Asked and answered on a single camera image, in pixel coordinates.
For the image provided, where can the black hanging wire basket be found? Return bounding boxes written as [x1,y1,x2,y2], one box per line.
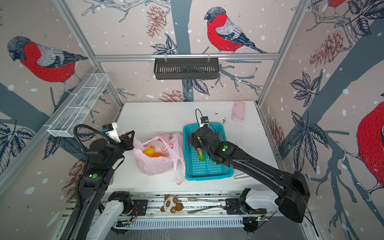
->
[154,58,220,80]

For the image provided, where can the pink white tweezers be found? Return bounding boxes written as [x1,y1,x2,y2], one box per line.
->
[234,173,250,180]

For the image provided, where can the brown white plush toy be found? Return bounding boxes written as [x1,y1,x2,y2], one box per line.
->
[161,195,184,214]

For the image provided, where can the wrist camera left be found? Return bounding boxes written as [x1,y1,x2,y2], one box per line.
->
[102,122,121,143]

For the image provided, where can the metal tongs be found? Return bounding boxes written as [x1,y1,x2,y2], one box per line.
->
[188,198,222,215]

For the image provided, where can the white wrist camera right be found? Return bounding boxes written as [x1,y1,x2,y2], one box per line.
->
[199,116,210,128]

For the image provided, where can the teal plastic basket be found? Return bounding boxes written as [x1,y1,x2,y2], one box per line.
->
[183,124,234,181]

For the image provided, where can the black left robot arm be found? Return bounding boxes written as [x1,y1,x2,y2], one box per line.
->
[60,124,135,240]

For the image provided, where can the red dragon fruit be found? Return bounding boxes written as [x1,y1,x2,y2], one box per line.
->
[195,147,205,162]

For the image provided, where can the horizontal aluminium frame bar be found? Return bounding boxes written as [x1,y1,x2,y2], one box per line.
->
[94,53,280,63]

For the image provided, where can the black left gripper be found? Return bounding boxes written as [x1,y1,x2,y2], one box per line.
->
[105,129,135,168]

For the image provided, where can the white wire mesh shelf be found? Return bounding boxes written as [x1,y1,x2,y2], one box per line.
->
[48,73,110,138]

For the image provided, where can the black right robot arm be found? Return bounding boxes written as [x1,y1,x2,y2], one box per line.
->
[190,125,310,223]

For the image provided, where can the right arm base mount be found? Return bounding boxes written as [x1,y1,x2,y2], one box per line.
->
[224,199,267,216]

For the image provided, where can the pink plastic bag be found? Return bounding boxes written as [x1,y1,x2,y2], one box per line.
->
[133,133,186,185]

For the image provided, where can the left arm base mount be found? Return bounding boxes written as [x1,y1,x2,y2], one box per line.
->
[121,200,148,217]

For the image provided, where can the orange fruit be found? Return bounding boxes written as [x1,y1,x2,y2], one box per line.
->
[143,147,164,158]

